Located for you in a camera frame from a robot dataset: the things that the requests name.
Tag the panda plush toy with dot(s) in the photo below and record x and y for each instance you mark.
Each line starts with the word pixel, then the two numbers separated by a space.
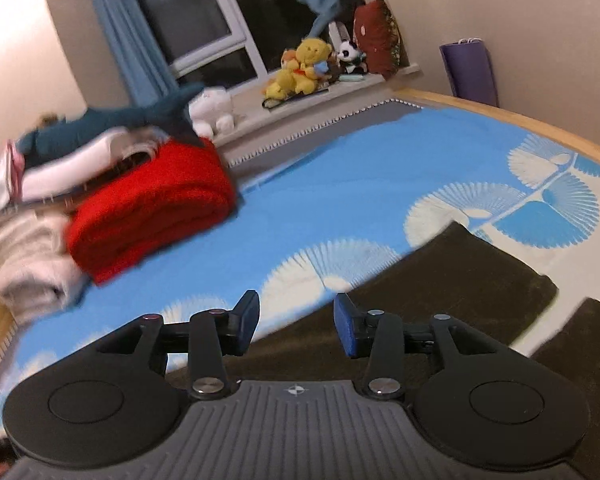
pixel 350 57

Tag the grey mattress with fringe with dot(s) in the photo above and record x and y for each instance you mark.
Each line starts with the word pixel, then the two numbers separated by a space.
pixel 300 130

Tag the red cushion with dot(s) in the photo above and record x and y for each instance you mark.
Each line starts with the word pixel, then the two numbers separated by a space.
pixel 375 35

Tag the window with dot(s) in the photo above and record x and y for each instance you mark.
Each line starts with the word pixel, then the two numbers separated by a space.
pixel 200 10

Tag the blue shark plush toy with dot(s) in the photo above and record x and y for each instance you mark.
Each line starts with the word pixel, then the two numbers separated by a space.
pixel 95 127

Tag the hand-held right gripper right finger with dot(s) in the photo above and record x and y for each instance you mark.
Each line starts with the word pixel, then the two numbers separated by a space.
pixel 343 327

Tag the white windowsill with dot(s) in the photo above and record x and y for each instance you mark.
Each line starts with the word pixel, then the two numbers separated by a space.
pixel 360 85

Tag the yellow bear plush toy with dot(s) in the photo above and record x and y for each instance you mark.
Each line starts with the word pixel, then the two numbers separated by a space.
pixel 312 60

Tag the beige folded blanket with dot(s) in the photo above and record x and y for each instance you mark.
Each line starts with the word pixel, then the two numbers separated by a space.
pixel 25 255

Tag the purple box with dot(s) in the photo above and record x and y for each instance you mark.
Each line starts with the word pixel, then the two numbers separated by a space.
pixel 467 72

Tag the blue and white bedsheet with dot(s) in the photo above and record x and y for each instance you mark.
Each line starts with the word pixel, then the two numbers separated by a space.
pixel 340 185

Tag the white plush toy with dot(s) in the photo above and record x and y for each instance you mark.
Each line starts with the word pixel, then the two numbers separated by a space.
pixel 212 107

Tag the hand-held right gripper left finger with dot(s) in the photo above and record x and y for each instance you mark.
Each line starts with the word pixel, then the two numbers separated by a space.
pixel 248 316

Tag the small yellow plush toy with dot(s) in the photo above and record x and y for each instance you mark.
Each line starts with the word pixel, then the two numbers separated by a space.
pixel 279 84

